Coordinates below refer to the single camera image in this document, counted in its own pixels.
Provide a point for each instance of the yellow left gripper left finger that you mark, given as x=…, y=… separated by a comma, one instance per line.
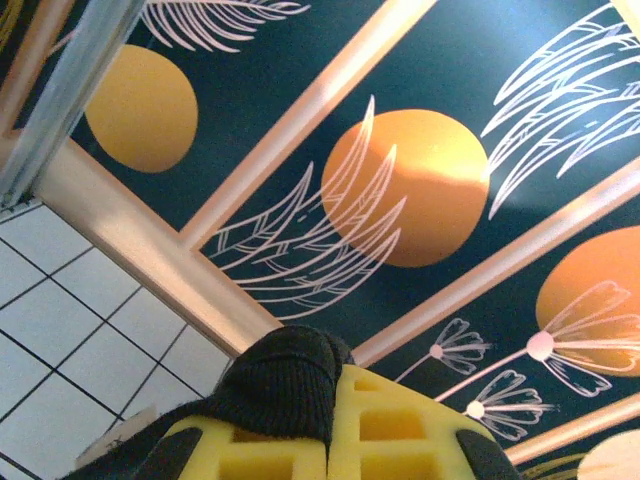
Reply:
x=260, y=460

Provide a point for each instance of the beige garment label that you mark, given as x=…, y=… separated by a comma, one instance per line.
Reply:
x=117, y=435

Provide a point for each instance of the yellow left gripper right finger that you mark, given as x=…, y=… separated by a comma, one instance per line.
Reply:
x=400, y=450

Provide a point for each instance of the black t-shirt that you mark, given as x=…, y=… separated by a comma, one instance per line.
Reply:
x=280, y=385

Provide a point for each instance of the aluminium frame post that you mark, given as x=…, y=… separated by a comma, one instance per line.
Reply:
x=70, y=95

